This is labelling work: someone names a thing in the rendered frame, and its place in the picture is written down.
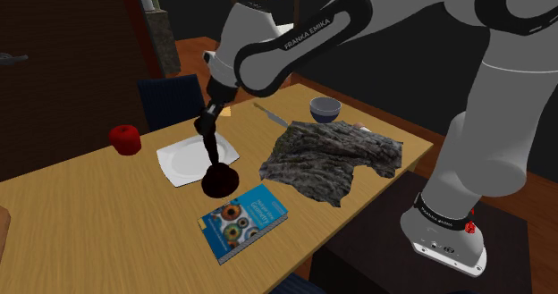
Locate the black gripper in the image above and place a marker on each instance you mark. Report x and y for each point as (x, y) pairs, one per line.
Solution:
(221, 92)

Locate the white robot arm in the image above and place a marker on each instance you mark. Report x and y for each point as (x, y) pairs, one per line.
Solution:
(488, 123)

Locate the small yellow block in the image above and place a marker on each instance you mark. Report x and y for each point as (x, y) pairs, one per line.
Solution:
(226, 112)

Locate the dark blue chair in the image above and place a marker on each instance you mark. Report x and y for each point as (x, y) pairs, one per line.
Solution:
(296, 285)
(170, 101)

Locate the silver knife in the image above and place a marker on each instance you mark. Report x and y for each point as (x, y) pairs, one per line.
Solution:
(274, 117)

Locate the grey stone cabinet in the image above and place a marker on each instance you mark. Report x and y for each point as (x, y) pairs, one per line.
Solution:
(163, 40)

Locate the white square plate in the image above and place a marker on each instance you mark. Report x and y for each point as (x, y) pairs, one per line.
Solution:
(185, 162)

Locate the blue-grey bowl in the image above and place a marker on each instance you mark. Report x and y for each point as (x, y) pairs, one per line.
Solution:
(325, 108)

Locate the red apple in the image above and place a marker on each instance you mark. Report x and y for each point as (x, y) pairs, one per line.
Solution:
(125, 139)

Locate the grey bark-textured cloth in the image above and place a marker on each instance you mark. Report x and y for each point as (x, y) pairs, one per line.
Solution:
(331, 158)

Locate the blue book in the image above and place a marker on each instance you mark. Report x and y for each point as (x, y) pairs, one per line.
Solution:
(244, 223)

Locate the small white orange object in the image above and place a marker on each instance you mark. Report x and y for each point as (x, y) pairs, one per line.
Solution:
(364, 128)

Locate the dark brown door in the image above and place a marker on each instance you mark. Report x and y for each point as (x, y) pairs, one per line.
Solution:
(65, 75)

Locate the light wooden table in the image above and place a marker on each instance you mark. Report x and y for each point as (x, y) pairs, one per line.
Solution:
(109, 214)

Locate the dark robot stand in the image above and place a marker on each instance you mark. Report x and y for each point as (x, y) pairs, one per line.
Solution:
(375, 245)

